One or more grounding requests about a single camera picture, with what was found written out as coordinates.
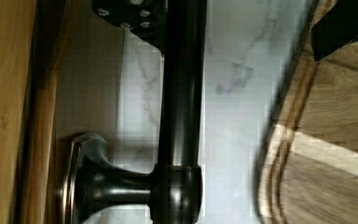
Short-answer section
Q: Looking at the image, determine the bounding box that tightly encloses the brown wooden drawer front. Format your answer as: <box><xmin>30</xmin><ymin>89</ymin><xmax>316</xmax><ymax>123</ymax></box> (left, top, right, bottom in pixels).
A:
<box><xmin>0</xmin><ymin>0</ymin><xmax>123</xmax><ymax>224</ymax></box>

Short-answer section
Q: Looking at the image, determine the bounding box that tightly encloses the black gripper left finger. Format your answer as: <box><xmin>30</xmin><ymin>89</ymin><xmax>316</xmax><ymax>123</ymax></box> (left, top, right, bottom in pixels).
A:
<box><xmin>92</xmin><ymin>0</ymin><xmax>168</xmax><ymax>55</ymax></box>

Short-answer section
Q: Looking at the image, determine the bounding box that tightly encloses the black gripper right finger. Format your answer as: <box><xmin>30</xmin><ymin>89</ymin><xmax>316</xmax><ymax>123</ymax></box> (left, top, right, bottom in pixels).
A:
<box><xmin>311</xmin><ymin>0</ymin><xmax>358</xmax><ymax>62</ymax></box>

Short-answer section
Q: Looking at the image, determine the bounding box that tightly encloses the dark walnut cutting board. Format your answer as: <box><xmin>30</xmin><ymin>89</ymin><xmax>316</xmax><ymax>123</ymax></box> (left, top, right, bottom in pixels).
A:
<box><xmin>256</xmin><ymin>0</ymin><xmax>358</xmax><ymax>224</ymax></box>

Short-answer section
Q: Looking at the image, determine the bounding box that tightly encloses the dark metal drawer handle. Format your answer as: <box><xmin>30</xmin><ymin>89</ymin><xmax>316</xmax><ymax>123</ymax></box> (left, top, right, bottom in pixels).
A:
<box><xmin>57</xmin><ymin>0</ymin><xmax>207</xmax><ymax>224</ymax></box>

